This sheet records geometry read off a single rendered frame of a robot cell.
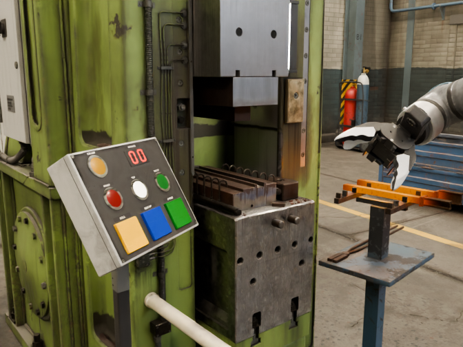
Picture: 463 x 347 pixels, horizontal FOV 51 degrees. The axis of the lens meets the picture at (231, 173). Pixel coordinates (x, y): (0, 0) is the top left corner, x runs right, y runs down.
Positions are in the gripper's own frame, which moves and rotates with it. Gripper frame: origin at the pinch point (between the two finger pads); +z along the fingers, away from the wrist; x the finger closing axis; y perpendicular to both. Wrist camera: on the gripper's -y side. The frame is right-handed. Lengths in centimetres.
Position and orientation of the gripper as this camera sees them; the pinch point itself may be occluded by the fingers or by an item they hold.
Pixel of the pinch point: (364, 162)
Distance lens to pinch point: 98.4
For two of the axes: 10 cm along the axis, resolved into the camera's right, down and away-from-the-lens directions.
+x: -6.7, -6.6, 3.5
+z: -7.2, 4.5, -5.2
